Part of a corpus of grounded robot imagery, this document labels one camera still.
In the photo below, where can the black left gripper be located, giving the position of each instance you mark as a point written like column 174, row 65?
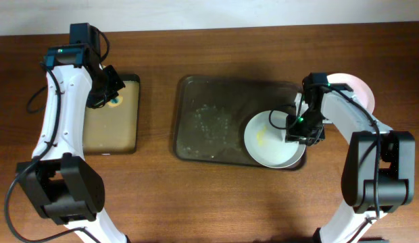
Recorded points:
column 96, row 102

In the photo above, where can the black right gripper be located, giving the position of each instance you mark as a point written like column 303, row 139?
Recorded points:
column 292, row 133

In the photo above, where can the green and yellow sponge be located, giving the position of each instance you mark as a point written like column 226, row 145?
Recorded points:
column 116, row 101

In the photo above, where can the light grey plate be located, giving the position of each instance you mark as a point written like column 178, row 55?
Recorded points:
column 267, row 144

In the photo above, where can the pink plate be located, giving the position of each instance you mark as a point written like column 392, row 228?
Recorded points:
column 362, row 91

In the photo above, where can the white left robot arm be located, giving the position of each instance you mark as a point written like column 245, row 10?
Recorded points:
column 58, row 182

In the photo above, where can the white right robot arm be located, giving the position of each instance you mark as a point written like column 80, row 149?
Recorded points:
column 378, row 175

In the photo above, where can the black tray with soapy water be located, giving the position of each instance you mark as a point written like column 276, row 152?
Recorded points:
column 113, row 130

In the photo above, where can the dark brown serving tray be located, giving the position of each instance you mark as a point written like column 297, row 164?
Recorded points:
column 213, row 112

